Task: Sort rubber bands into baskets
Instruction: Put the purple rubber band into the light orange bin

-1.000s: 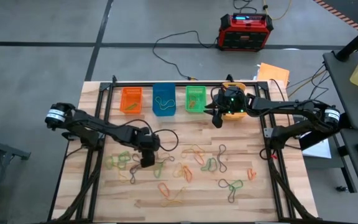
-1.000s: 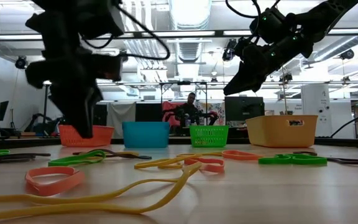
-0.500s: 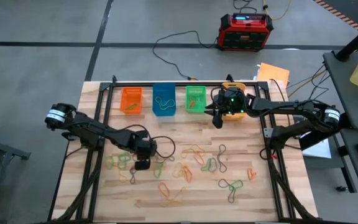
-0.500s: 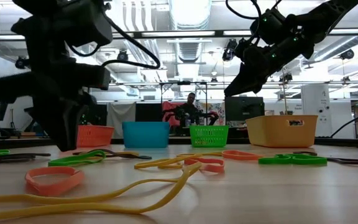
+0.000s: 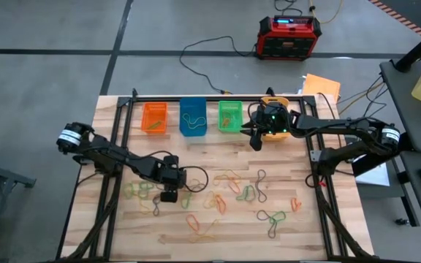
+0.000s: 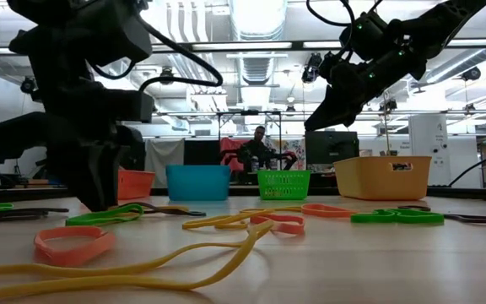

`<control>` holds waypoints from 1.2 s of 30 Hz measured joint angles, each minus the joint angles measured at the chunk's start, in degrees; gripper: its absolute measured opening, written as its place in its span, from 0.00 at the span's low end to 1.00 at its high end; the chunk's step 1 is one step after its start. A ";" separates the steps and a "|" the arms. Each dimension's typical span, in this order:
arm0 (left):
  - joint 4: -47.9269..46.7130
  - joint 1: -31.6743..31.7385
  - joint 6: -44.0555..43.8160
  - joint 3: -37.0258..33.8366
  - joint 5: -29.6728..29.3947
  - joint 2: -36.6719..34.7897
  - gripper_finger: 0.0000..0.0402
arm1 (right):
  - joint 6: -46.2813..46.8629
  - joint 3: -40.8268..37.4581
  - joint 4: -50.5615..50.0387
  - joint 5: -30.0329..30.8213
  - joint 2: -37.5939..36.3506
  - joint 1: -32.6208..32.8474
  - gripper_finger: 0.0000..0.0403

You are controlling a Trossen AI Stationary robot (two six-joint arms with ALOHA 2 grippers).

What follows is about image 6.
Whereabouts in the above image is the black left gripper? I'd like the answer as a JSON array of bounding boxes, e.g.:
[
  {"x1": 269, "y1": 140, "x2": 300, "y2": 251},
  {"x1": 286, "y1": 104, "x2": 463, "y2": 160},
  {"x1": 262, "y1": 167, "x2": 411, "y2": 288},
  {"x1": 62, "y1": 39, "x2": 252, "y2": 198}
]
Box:
[{"x1": 35, "y1": 78, "x2": 155, "y2": 212}]

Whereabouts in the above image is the left camera cable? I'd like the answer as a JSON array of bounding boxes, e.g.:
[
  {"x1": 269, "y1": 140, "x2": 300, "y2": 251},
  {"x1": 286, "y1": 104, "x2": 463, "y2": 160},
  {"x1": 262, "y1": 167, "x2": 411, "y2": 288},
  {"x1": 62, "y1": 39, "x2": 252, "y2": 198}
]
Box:
[{"x1": 89, "y1": 15, "x2": 224, "y2": 93}]

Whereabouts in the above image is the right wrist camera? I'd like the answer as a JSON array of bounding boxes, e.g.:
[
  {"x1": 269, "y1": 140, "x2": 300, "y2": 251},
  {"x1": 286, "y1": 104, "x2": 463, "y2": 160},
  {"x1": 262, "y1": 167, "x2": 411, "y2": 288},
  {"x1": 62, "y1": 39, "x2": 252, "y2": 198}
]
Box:
[{"x1": 319, "y1": 50, "x2": 345, "y2": 85}]

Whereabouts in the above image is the orange plastic basket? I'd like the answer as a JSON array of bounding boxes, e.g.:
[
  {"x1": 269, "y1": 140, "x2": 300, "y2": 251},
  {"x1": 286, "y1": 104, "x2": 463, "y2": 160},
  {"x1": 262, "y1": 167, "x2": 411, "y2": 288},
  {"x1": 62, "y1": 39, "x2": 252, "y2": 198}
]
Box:
[{"x1": 117, "y1": 169, "x2": 156, "y2": 200}]

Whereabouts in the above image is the grey cloth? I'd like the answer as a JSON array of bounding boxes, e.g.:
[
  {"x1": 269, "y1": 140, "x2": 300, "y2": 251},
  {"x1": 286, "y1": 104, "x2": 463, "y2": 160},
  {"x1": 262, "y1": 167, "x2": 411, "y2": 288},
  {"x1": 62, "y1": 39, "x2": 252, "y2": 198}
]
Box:
[{"x1": 144, "y1": 138, "x2": 185, "y2": 187}]

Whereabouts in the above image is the person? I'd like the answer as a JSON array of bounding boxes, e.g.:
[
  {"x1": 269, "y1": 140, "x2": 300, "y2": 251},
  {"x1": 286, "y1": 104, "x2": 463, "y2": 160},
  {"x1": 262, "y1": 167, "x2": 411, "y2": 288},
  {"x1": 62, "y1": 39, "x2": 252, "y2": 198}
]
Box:
[{"x1": 236, "y1": 125, "x2": 278, "y2": 174}]

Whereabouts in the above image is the black monitor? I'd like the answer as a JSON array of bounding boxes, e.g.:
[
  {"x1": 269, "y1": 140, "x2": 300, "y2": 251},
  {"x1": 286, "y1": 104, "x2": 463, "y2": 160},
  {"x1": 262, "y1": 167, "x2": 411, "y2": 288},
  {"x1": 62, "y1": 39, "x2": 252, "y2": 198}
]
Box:
[{"x1": 304, "y1": 130, "x2": 360, "y2": 170}]

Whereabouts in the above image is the black rubber band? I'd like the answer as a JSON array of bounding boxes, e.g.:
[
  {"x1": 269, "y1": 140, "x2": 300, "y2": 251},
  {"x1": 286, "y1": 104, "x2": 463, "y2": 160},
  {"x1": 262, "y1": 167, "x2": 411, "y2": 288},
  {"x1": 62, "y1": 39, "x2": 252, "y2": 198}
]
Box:
[
  {"x1": 127, "y1": 201, "x2": 208, "y2": 218},
  {"x1": 397, "y1": 204, "x2": 486, "y2": 226},
  {"x1": 0, "y1": 206, "x2": 70, "y2": 222}
]

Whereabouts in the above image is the green plastic basket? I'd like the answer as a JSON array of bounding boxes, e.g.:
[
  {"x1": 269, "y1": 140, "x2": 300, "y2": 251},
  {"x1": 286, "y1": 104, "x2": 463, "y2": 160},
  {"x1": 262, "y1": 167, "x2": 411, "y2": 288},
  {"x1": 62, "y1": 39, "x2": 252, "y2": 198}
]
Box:
[{"x1": 256, "y1": 170, "x2": 311, "y2": 201}]

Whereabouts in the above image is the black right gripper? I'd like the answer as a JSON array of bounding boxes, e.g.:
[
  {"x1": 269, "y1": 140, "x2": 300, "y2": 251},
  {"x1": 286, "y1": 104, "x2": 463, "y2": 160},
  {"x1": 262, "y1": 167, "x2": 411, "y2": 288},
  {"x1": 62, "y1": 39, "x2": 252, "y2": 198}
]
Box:
[{"x1": 304, "y1": 46, "x2": 428, "y2": 132}]

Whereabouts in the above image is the white cabinet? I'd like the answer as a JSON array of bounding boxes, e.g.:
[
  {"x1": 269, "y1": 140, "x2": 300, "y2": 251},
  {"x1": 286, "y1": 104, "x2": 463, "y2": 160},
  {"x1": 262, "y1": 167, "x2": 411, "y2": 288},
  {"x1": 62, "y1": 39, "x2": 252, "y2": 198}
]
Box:
[{"x1": 408, "y1": 113, "x2": 449, "y2": 189}]

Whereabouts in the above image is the black aluminium table frame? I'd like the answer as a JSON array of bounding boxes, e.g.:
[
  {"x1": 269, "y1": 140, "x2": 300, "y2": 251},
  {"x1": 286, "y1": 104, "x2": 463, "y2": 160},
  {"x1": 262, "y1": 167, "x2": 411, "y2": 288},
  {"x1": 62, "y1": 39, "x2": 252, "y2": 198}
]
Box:
[{"x1": 0, "y1": 185, "x2": 486, "y2": 203}]

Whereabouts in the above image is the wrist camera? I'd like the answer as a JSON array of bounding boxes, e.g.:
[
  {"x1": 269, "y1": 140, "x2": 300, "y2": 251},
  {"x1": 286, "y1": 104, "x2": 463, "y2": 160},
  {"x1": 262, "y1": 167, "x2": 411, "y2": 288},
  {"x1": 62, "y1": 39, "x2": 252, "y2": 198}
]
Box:
[
  {"x1": 115, "y1": 123, "x2": 146, "y2": 172},
  {"x1": 319, "y1": 50, "x2": 345, "y2": 85}
]

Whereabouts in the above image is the orange rubber band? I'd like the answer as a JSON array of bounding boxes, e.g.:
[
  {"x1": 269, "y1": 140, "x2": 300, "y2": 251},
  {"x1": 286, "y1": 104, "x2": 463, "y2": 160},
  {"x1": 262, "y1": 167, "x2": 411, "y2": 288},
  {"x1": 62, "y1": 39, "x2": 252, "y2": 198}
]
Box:
[
  {"x1": 34, "y1": 226, "x2": 117, "y2": 269},
  {"x1": 249, "y1": 213, "x2": 306, "y2": 236},
  {"x1": 300, "y1": 203, "x2": 358, "y2": 219}
]

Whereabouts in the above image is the blue plastic bin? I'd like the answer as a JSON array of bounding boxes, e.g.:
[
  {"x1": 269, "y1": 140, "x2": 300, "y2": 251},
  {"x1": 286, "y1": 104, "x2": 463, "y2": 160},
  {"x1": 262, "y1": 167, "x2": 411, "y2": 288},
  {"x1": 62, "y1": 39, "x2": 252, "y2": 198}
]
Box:
[{"x1": 165, "y1": 165, "x2": 231, "y2": 202}]

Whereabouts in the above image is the thin vertical pole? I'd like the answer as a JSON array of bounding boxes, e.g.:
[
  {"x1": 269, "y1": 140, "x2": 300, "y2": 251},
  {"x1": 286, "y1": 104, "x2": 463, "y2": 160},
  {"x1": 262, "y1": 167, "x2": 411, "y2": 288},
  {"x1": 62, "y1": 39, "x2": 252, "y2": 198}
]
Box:
[{"x1": 380, "y1": 90, "x2": 392, "y2": 157}]

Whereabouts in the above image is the long yellow rubber band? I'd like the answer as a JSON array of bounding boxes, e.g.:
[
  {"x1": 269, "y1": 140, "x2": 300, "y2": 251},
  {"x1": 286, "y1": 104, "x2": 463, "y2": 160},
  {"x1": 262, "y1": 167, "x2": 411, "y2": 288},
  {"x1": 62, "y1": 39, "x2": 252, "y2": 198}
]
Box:
[{"x1": 0, "y1": 219, "x2": 276, "y2": 303}]

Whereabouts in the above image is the black cable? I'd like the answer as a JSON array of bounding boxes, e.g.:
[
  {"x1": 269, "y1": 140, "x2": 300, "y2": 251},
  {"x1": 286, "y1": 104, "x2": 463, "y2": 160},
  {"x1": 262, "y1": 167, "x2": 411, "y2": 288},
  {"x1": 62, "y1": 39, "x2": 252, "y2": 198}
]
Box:
[{"x1": 447, "y1": 143, "x2": 486, "y2": 189}]

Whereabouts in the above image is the floral cloth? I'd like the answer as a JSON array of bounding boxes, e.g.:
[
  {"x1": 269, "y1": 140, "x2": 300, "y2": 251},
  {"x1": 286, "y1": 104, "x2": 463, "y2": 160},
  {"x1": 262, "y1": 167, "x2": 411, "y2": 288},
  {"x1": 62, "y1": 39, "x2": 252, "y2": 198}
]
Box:
[{"x1": 267, "y1": 138, "x2": 306, "y2": 170}]

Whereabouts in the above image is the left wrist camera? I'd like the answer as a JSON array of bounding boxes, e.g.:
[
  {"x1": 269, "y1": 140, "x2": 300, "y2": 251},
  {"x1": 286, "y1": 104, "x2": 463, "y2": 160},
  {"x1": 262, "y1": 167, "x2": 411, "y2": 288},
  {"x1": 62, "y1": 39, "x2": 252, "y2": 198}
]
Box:
[{"x1": 115, "y1": 123, "x2": 146, "y2": 172}]

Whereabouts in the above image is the red cloth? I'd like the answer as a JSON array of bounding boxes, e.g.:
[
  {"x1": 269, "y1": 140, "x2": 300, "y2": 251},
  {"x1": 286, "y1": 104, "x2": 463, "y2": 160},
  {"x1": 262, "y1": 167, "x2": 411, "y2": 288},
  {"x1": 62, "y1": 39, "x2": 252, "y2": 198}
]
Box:
[{"x1": 219, "y1": 137, "x2": 244, "y2": 172}]

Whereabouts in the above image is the yellow plastic bin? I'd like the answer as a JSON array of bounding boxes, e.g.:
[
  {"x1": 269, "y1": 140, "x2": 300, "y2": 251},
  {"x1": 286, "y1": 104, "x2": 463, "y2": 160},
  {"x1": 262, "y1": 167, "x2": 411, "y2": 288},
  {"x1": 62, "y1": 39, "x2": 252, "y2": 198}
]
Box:
[{"x1": 333, "y1": 155, "x2": 433, "y2": 202}]

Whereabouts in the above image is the black hanging spotlight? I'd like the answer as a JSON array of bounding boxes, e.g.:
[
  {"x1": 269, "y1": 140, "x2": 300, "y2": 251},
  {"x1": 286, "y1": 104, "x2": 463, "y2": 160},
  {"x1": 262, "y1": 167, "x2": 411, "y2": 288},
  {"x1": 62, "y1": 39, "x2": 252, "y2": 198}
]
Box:
[
  {"x1": 158, "y1": 67, "x2": 176, "y2": 87},
  {"x1": 19, "y1": 75, "x2": 38, "y2": 95},
  {"x1": 300, "y1": 52, "x2": 322, "y2": 84},
  {"x1": 461, "y1": 66, "x2": 483, "y2": 82}
]

